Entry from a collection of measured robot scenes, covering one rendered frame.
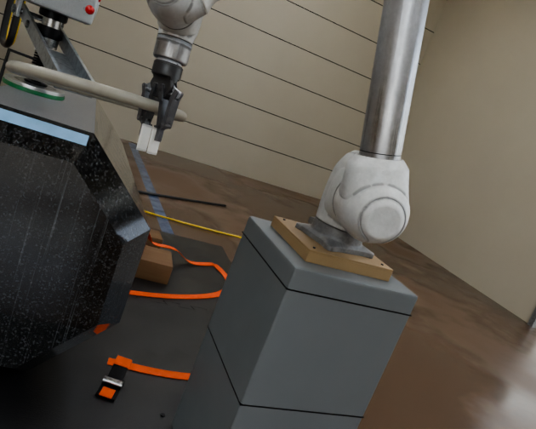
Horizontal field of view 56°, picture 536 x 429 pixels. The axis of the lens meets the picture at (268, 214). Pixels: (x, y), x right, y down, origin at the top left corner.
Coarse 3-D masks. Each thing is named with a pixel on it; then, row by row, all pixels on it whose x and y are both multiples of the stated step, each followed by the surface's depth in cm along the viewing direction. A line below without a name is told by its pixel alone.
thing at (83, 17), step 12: (24, 0) 183; (36, 0) 172; (48, 0) 174; (60, 0) 177; (72, 0) 179; (84, 0) 181; (96, 0) 183; (48, 12) 181; (60, 12) 178; (72, 12) 180; (84, 12) 183
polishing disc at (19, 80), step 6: (6, 78) 183; (12, 78) 182; (18, 78) 187; (18, 84) 181; (24, 84) 181; (30, 84) 183; (36, 90) 183; (42, 90) 184; (48, 90) 186; (54, 90) 192; (60, 90) 199; (60, 96) 191
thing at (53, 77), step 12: (12, 60) 125; (12, 72) 134; (24, 72) 121; (36, 72) 119; (48, 72) 118; (60, 72) 118; (60, 84) 119; (72, 84) 118; (84, 84) 118; (96, 84) 119; (96, 96) 162; (108, 96) 120; (120, 96) 121; (132, 96) 123; (132, 108) 164; (144, 108) 126; (156, 108) 128; (180, 120) 141
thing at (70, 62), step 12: (24, 12) 194; (24, 24) 192; (36, 24) 183; (36, 36) 177; (36, 48) 175; (60, 48) 190; (72, 48) 181; (48, 60) 162; (60, 60) 177; (72, 60) 178; (72, 72) 173; (84, 72) 168
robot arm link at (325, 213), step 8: (352, 152) 140; (344, 160) 139; (336, 168) 141; (344, 168) 138; (336, 176) 138; (328, 184) 142; (336, 184) 135; (328, 192) 139; (328, 200) 138; (320, 208) 144; (328, 208) 138; (320, 216) 143; (328, 216) 140; (328, 224) 140; (336, 224) 139
